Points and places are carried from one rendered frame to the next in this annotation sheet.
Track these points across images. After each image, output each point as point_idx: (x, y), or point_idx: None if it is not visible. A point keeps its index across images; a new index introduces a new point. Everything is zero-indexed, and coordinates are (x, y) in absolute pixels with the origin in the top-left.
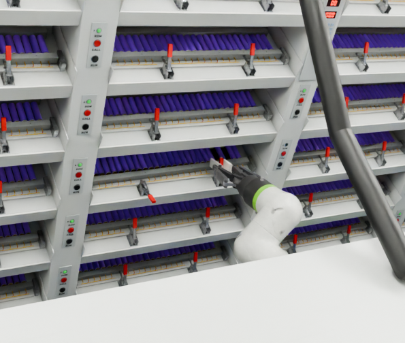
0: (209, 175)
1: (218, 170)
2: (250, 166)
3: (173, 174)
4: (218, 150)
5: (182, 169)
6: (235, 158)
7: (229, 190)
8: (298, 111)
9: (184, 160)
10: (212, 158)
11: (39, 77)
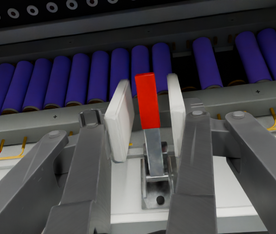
0: (128, 151)
1: (47, 149)
2: None
3: None
4: (200, 57)
5: (11, 126)
6: (261, 82)
7: (221, 224)
8: None
9: (48, 96)
10: (124, 80)
11: None
